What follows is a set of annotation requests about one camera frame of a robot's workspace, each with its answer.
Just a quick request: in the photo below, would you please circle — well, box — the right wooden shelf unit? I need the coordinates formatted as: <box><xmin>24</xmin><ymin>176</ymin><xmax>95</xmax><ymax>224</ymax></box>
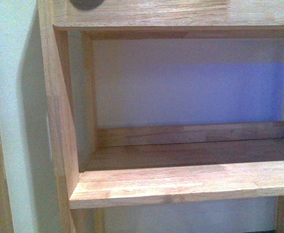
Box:
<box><xmin>37</xmin><ymin>0</ymin><xmax>284</xmax><ymax>233</ymax></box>

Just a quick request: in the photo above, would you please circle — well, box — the dark round object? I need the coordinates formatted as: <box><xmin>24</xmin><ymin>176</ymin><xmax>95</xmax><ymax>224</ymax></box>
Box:
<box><xmin>70</xmin><ymin>0</ymin><xmax>104</xmax><ymax>11</ymax></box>

